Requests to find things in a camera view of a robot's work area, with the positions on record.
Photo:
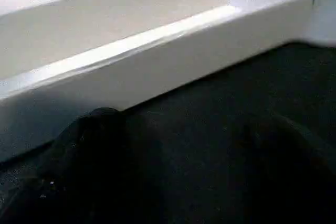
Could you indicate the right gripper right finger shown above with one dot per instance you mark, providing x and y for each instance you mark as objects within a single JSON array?
[{"x": 294, "y": 176}]

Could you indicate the black work mat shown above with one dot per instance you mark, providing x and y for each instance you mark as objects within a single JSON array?
[{"x": 236, "y": 90}]

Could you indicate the white plastic table top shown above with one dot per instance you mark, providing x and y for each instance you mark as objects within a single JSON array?
[{"x": 157, "y": 51}]

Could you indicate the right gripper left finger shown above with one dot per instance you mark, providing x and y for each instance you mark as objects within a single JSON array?
[{"x": 78, "y": 171}]

